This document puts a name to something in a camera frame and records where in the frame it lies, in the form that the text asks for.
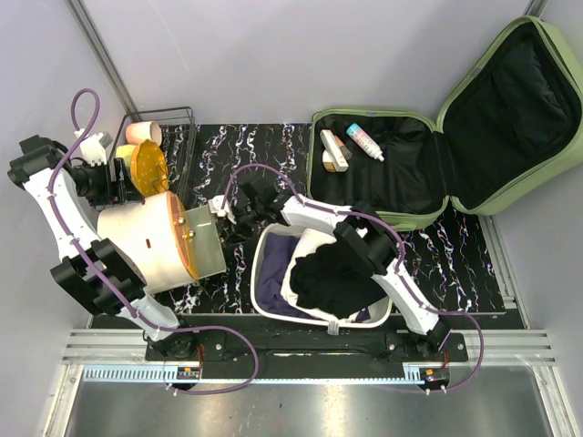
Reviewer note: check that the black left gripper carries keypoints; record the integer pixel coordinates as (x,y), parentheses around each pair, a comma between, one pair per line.
(120,191)

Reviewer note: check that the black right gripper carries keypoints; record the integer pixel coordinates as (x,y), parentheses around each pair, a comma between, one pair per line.
(240,233)

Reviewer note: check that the navy blue garment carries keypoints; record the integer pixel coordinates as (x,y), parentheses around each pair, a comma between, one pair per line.
(306,278)

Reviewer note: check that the white grey cloth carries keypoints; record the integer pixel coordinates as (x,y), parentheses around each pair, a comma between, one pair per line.
(312,239)

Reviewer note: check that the white cylinder appliance orange lid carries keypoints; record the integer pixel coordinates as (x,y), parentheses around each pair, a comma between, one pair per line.
(171,246)

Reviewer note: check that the black garment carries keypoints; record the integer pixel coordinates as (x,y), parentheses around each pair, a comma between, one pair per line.
(325,280)

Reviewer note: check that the white cosmetic tube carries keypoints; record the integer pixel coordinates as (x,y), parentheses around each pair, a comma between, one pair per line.
(339,162)

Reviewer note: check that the pink blue tube bottle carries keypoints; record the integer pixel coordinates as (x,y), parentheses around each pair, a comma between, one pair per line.
(365,142)

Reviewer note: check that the green hard-shell suitcase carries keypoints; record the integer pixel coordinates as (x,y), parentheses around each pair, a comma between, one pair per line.
(513,123)

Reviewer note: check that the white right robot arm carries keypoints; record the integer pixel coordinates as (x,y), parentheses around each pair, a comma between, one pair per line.
(368,245)

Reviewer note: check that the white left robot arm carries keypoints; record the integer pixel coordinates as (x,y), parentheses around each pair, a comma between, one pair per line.
(94,270)

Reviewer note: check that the light green cup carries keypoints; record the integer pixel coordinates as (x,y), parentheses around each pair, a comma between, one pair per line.
(125,153)

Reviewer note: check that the pink cup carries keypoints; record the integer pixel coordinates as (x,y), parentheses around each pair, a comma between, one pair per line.
(137,133)

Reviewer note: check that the white round cosmetic jar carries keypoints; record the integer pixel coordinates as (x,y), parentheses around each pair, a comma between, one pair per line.
(328,162)

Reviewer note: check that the beige cosmetic stick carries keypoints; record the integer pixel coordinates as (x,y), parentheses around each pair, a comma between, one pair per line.
(344,149)

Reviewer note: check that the white rectangular plastic basin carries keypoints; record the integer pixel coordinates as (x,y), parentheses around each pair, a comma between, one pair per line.
(273,256)

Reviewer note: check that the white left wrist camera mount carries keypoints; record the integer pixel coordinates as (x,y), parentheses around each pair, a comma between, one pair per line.
(93,149)

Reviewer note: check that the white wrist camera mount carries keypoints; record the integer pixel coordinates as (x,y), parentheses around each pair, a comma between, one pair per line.
(93,149)
(220,207)

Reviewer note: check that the black wire dish rack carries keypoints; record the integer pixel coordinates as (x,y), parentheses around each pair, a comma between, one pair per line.
(178,132)

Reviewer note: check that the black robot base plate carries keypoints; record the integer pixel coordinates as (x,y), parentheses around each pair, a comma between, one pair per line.
(293,351)

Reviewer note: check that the aluminium rail frame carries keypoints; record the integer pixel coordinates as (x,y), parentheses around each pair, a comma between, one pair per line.
(511,386)

